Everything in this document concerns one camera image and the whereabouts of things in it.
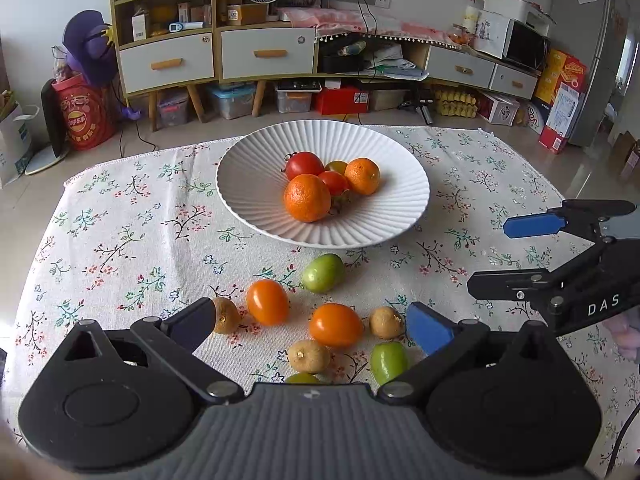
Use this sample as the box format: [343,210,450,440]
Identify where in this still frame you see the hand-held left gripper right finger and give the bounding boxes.
[377,302,568,405]

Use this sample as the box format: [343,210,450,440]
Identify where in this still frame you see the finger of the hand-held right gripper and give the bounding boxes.
[502,200,637,241]
[467,242,609,312]

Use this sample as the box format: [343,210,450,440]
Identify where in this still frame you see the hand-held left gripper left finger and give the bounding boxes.
[50,297,245,405]

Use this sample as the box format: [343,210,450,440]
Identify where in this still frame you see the orange cherry tomato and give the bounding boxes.
[246,280,291,326]
[308,303,364,349]

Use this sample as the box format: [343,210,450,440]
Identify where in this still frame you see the white ribbed plate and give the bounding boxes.
[216,120,431,250]

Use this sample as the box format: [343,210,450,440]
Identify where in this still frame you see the small mandarin orange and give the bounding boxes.
[345,158,381,196]

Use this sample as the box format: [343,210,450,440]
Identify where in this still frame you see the large mandarin orange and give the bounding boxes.
[283,174,332,223]

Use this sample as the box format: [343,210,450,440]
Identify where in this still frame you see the small red tomato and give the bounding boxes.
[317,170,352,213]

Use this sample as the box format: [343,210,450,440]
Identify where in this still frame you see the large red tomato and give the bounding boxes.
[284,151,326,181]

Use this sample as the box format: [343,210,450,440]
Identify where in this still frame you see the person's right hand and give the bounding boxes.
[604,310,640,362]

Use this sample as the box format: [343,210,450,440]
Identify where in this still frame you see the floral white tablecloth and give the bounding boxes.
[0,124,640,480]

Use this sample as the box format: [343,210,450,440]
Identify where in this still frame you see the red white carton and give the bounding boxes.
[539,82,587,155]

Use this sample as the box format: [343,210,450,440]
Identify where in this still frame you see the white patterned carton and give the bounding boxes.
[477,91,521,127]

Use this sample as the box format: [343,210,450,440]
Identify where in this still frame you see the stack of egg trays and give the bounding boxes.
[434,87,479,119]

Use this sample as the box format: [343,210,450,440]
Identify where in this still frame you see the orange printed carton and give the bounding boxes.
[532,49,589,107]

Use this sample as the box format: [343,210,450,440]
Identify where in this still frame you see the grey refrigerator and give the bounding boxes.
[550,0,632,148]

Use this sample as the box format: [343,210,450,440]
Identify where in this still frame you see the black microwave oven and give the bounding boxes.
[502,19,551,73]

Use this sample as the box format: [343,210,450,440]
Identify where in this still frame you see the white drawing sheet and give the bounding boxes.
[472,10,512,59]

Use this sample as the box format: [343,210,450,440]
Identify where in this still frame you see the clear plastic storage box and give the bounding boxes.
[276,81,323,114]
[156,91,191,128]

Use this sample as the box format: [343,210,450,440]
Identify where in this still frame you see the blue lidded storage box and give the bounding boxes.
[209,84,257,121]

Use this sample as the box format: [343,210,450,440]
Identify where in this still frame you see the red cardboard box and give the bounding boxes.
[315,86,371,116]

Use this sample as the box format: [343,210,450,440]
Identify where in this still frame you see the red printed bucket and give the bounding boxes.
[51,72,119,152]

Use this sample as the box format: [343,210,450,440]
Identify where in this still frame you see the white paper shopping bag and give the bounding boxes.
[0,102,40,188]

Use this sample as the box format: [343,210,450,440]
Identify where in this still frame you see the black panel with white base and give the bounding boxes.
[25,78,71,176]

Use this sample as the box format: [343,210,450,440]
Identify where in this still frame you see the tall wooden shelf cabinet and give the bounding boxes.
[109,0,219,133]

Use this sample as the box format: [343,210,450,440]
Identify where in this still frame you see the pink tasselled cloth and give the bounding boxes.
[280,7,463,52]

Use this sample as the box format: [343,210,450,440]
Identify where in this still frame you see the low wooden drawer cabinet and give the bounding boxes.
[216,22,319,118]

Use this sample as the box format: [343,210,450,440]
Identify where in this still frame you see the purple plush toy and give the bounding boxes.
[62,10,143,122]

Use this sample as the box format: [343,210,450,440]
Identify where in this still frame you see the small cardboard box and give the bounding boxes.
[227,4,268,26]

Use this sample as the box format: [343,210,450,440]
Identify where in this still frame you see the black floor cable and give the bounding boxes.
[116,82,160,153]

